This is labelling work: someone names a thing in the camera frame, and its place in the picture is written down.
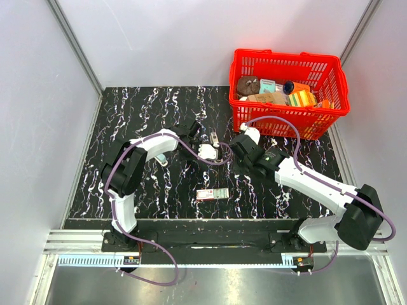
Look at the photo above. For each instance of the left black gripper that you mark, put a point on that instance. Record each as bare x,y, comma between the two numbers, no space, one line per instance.
184,158

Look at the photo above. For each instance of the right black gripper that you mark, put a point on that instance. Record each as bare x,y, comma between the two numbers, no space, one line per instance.
237,168

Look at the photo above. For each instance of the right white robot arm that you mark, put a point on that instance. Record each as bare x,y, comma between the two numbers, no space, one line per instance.
356,212

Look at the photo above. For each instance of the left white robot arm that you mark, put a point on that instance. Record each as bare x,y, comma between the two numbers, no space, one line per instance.
124,166

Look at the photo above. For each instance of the brown cardboard box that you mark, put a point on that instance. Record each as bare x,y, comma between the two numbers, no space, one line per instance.
275,98

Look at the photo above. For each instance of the brown round item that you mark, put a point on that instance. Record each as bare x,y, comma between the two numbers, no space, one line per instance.
248,85

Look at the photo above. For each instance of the teal white box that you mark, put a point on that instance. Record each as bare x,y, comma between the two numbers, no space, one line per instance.
266,86

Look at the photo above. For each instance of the orange bottle blue cap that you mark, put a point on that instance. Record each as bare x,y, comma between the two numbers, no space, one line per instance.
291,87

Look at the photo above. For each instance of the yellow green sticky notes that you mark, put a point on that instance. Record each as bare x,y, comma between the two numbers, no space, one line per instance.
302,99

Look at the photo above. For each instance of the red plastic basket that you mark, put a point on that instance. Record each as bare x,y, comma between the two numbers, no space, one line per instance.
322,73

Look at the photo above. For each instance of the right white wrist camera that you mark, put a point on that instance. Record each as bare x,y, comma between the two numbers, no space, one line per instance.
251,132

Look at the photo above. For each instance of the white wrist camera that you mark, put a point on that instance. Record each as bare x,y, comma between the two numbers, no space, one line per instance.
251,132
208,152

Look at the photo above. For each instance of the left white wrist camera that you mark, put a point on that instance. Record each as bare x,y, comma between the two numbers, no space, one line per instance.
208,152

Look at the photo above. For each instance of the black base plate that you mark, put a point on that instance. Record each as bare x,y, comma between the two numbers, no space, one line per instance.
151,255

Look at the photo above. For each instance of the aluminium frame rail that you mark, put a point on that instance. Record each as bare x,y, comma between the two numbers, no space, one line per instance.
95,241

